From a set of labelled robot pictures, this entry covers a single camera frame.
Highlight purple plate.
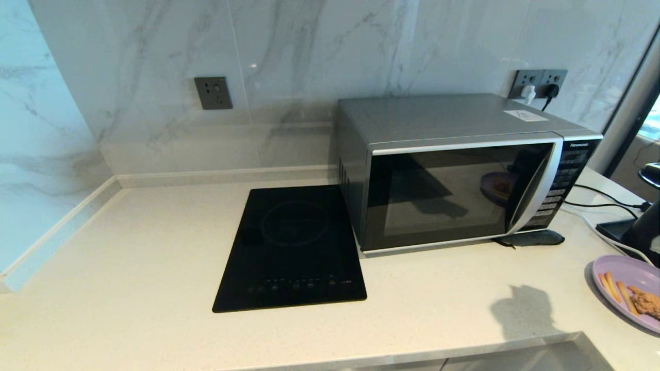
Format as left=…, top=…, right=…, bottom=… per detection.
left=592, top=255, right=660, bottom=334

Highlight silver microwave oven body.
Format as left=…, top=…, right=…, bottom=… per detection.
left=338, top=93, right=604, bottom=256

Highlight black induction cooktop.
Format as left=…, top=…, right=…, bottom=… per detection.
left=212, top=184, right=368, bottom=313

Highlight white sticker label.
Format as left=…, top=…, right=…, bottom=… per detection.
left=504, top=109, right=549, bottom=123

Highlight dark oval pad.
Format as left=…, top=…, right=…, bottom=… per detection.
left=494, top=230, right=566, bottom=249

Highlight black power plug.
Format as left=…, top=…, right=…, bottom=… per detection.
left=541, top=83, right=560, bottom=111

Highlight black round background object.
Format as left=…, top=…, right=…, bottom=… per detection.
left=638, top=163, right=660, bottom=190

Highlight fried food pieces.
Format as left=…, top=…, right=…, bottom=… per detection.
left=630, top=290, right=660, bottom=320

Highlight grey single wall socket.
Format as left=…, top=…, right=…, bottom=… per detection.
left=194, top=76, right=233, bottom=110

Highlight dark double wall socket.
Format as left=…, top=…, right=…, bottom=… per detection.
left=509, top=70, right=568, bottom=99

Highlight thin black power cable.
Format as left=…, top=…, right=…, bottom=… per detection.
left=564, top=201, right=639, bottom=220
left=573, top=184, right=651, bottom=212

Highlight white power cable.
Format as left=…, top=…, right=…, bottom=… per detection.
left=566, top=205, right=655, bottom=266

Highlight black metal door frame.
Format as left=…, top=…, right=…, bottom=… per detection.
left=588, top=21, right=660, bottom=178

